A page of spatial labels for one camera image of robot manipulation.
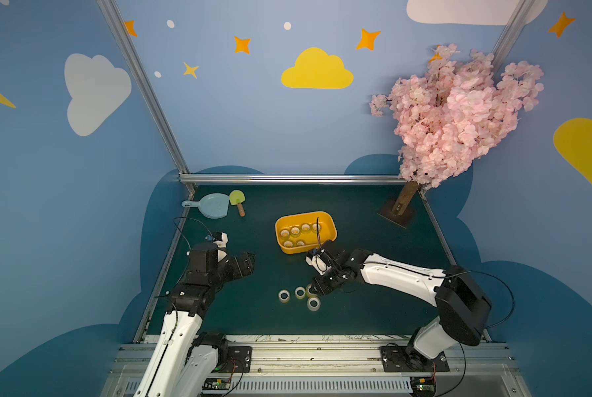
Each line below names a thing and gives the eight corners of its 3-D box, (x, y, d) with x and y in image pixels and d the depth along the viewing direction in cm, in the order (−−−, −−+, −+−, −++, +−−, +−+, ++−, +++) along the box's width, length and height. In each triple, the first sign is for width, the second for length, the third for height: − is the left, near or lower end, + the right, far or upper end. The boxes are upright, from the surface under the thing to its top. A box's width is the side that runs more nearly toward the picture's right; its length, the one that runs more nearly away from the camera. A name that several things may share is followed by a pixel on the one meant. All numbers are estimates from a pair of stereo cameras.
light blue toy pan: (180, 218, 112) (178, 214, 110) (188, 197, 121) (186, 192, 118) (226, 218, 112) (225, 214, 110) (231, 197, 121) (230, 193, 118)
